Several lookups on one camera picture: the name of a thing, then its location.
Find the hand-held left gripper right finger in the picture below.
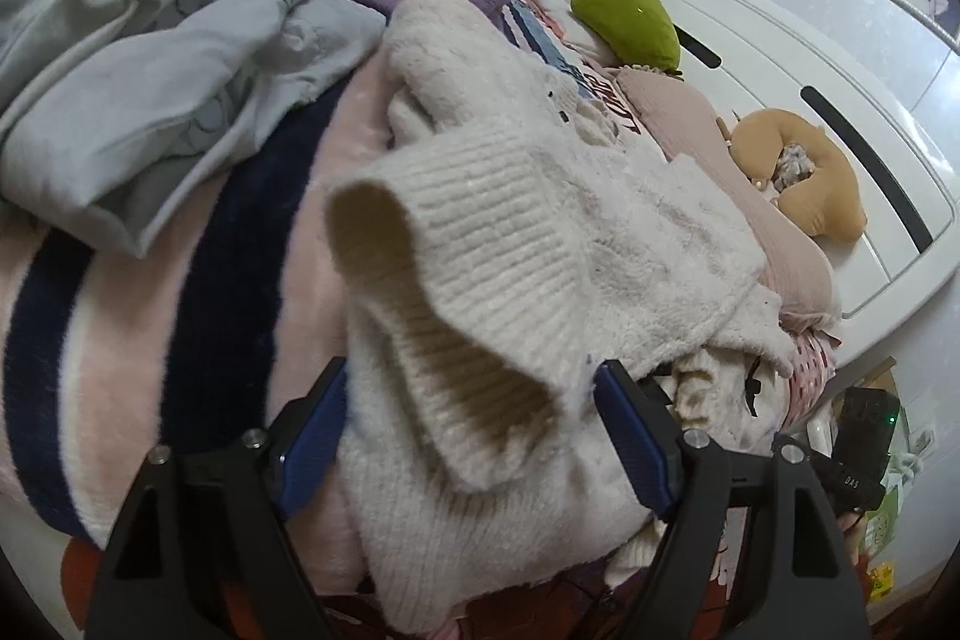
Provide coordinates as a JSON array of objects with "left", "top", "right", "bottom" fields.
[{"left": 592, "top": 359, "right": 871, "bottom": 640}]

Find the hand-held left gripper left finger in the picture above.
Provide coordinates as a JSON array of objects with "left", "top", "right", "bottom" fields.
[{"left": 84, "top": 356, "right": 350, "bottom": 640}]

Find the cream knit sweater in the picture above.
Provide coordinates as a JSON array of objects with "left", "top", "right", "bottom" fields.
[{"left": 322, "top": 0, "right": 796, "bottom": 633}]

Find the pink printed garment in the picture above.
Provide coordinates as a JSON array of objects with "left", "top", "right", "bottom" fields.
[{"left": 671, "top": 325, "right": 839, "bottom": 453}]

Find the pink and navy striped blanket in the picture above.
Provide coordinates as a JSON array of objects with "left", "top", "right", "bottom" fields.
[{"left": 0, "top": 62, "right": 391, "bottom": 600}]

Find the tan plush toy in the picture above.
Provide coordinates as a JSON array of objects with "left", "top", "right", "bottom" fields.
[{"left": 729, "top": 109, "right": 869, "bottom": 244}]

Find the pink ribbed pillow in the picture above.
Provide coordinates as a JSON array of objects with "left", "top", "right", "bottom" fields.
[{"left": 517, "top": 0, "right": 842, "bottom": 330}]

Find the white bed headboard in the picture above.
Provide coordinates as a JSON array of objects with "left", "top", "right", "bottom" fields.
[{"left": 651, "top": 0, "right": 955, "bottom": 320}]

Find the green plush pillow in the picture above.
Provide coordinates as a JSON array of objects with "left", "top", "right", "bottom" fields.
[{"left": 570, "top": 0, "right": 682, "bottom": 73}]

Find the grey jacket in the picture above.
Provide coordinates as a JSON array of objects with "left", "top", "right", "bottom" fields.
[{"left": 0, "top": 0, "right": 387, "bottom": 259}]

